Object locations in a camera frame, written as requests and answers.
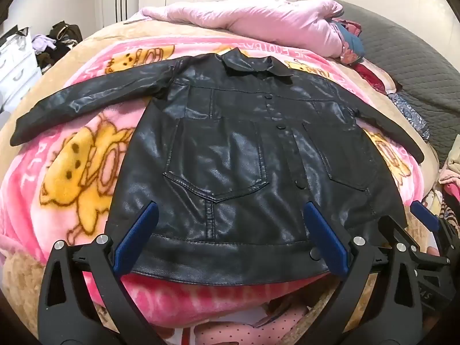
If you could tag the lilac clothes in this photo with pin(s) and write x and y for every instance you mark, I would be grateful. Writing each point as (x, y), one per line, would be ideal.
(43, 43)

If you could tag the pink cartoon printed blanket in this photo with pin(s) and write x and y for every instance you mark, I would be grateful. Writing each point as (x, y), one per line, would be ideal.
(72, 158)

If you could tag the person's pink dotted pants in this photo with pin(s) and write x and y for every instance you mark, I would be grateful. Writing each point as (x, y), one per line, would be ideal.
(251, 327)

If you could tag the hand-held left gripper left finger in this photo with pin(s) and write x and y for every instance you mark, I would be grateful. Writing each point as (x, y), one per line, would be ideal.
(138, 230)

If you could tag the black leather jacket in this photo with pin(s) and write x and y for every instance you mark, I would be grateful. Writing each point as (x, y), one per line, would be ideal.
(233, 151)

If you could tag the cream cartoon print bedding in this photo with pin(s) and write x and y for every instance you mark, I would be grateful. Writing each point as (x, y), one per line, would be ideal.
(433, 203)

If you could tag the dark clothes pile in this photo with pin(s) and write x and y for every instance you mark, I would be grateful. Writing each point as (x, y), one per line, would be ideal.
(54, 57)

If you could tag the blue floral pillow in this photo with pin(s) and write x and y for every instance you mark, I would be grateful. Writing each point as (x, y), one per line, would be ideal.
(409, 115)

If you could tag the dark olive bag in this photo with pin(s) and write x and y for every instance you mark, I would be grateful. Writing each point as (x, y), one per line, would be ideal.
(66, 34)

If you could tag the white drawer chest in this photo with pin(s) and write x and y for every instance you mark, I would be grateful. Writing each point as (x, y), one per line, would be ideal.
(18, 72)

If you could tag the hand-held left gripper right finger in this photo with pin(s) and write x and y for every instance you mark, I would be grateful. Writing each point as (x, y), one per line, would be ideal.
(327, 237)

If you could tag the pink cartoon fleece blanket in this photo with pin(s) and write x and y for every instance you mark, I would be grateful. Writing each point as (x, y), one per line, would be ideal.
(104, 34)

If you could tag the pink duvet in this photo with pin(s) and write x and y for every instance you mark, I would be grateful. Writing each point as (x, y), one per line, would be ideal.
(269, 21)

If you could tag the grey quilted headboard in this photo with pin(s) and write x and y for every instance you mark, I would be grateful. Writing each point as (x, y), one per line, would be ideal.
(406, 50)

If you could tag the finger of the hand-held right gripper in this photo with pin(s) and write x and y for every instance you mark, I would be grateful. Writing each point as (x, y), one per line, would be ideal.
(426, 217)
(391, 228)

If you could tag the red patterned pillow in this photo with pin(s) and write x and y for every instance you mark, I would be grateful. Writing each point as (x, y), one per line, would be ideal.
(373, 75)

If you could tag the pink folded cloth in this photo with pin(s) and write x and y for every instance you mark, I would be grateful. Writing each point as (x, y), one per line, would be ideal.
(449, 172)

